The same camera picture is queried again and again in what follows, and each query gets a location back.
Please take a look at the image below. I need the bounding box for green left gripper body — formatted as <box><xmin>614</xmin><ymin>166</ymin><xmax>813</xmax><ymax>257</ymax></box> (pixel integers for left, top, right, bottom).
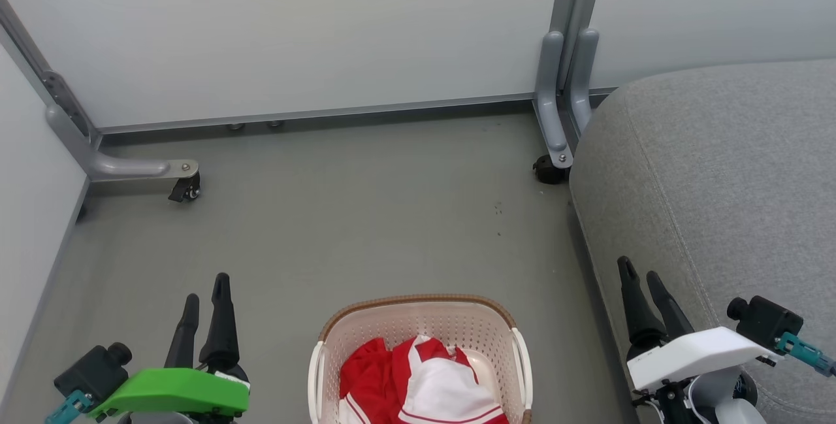
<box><xmin>88</xmin><ymin>367</ymin><xmax>251</xmax><ymax>421</ymax></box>

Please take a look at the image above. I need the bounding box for grey partition foot with caster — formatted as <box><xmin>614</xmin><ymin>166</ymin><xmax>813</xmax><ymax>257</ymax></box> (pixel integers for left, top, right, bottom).
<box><xmin>44</xmin><ymin>71</ymin><xmax>202</xmax><ymax>203</ymax></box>
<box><xmin>532</xmin><ymin>31</ymin><xmax>574</xmax><ymax>185</ymax></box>

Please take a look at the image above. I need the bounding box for red and white garment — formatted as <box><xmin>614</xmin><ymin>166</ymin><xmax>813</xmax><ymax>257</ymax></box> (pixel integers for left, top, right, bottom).
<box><xmin>338</xmin><ymin>335</ymin><xmax>509</xmax><ymax>424</ymax></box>

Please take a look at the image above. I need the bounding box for white partition panel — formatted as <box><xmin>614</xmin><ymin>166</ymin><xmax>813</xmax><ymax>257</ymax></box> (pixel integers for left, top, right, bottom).
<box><xmin>588</xmin><ymin>0</ymin><xmax>836</xmax><ymax>91</ymax></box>
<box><xmin>0</xmin><ymin>0</ymin><xmax>564</xmax><ymax>136</ymax></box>
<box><xmin>0</xmin><ymin>42</ymin><xmax>90</xmax><ymax>405</ymax></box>

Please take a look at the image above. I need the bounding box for white plastic laundry basket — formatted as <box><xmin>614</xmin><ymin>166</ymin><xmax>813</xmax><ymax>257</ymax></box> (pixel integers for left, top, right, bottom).
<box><xmin>308</xmin><ymin>293</ymin><xmax>534</xmax><ymax>424</ymax></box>

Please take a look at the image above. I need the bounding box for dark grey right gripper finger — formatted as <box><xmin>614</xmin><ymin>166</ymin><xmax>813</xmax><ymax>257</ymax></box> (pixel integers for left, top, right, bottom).
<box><xmin>646</xmin><ymin>271</ymin><xmax>696</xmax><ymax>341</ymax></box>
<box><xmin>617</xmin><ymin>256</ymin><xmax>667</xmax><ymax>361</ymax></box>

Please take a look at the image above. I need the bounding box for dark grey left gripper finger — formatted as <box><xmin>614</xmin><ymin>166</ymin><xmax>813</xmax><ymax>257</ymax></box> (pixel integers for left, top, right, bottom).
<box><xmin>164</xmin><ymin>293</ymin><xmax>200</xmax><ymax>370</ymax></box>
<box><xmin>199</xmin><ymin>272</ymin><xmax>249</xmax><ymax>383</ymax></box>

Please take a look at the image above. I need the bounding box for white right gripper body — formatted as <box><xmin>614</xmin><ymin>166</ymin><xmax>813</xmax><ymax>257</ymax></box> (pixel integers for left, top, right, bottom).
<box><xmin>627</xmin><ymin>327</ymin><xmax>784</xmax><ymax>391</ymax></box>

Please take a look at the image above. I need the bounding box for grey fabric sofa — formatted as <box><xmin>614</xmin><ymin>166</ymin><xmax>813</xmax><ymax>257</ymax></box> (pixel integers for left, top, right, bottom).
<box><xmin>569</xmin><ymin>59</ymin><xmax>836</xmax><ymax>424</ymax></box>

